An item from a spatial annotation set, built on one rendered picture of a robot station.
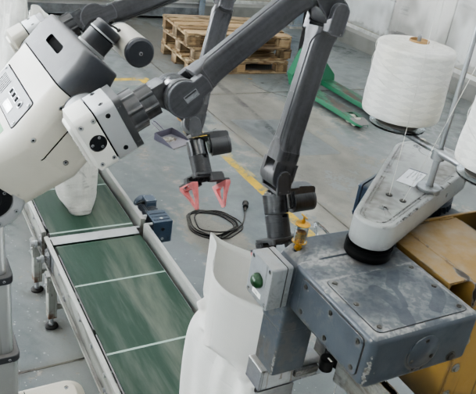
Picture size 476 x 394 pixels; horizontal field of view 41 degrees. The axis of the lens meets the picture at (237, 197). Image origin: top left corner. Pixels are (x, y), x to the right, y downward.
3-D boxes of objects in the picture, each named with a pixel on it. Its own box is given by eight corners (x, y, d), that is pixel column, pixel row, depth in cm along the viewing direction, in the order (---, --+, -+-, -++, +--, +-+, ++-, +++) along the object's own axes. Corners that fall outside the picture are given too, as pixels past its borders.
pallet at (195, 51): (161, 39, 715) (162, 26, 708) (254, 40, 772) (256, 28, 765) (191, 62, 651) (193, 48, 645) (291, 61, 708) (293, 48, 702)
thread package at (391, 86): (344, 106, 138) (361, 27, 130) (402, 103, 146) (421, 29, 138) (393, 136, 126) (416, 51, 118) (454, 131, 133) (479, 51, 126)
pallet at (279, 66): (160, 51, 722) (161, 39, 716) (253, 52, 775) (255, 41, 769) (187, 74, 659) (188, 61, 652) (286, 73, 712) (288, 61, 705)
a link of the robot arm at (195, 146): (184, 142, 187) (185, 136, 182) (206, 138, 189) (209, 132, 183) (188, 164, 186) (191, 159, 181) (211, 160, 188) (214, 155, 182)
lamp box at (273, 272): (245, 288, 121) (252, 248, 117) (266, 284, 124) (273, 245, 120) (265, 312, 116) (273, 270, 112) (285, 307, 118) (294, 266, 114)
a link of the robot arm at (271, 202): (257, 191, 153) (268, 190, 147) (283, 187, 155) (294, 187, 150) (261, 219, 153) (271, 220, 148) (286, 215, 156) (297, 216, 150)
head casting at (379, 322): (252, 353, 132) (276, 231, 118) (347, 329, 143) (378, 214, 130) (336, 467, 109) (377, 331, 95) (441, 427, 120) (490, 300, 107)
